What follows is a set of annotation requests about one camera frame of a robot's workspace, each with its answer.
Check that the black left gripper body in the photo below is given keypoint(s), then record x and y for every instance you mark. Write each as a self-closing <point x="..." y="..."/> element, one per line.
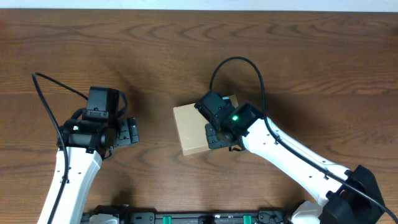
<point x="127" y="132"/>

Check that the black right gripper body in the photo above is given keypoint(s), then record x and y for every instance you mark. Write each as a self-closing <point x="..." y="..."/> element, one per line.
<point x="214" y="138"/>

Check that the brown cardboard box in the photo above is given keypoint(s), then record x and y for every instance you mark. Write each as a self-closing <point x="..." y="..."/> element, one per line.
<point x="191" y="119"/>

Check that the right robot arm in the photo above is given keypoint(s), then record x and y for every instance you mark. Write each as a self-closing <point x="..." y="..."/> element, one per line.
<point x="340" y="195"/>

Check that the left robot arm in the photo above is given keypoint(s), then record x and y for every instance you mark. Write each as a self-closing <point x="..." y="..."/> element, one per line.
<point x="88" y="138"/>

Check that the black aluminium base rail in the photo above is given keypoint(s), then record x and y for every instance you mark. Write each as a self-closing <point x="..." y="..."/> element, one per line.
<point x="125" y="214"/>

